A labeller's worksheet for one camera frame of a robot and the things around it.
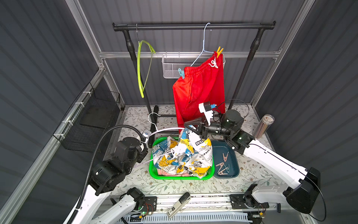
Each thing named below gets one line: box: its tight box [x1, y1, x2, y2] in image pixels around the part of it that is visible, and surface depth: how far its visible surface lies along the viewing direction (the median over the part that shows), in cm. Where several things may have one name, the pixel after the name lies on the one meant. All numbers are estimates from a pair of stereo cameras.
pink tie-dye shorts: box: [157, 168, 186, 177], surface depth 81 cm
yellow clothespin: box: [216, 46, 225, 59], surface depth 73 cm
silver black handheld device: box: [166, 192, 192, 219], surface depth 72 cm
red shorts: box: [172, 51, 226, 133], surface depth 69 cm
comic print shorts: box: [152, 126, 213, 179], surface depth 71 cm
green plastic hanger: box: [137, 40, 157, 99], surface depth 59 cm
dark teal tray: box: [211, 140, 240, 179], surface depth 86 cm
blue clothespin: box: [178, 67, 185, 80], surface depth 59 cm
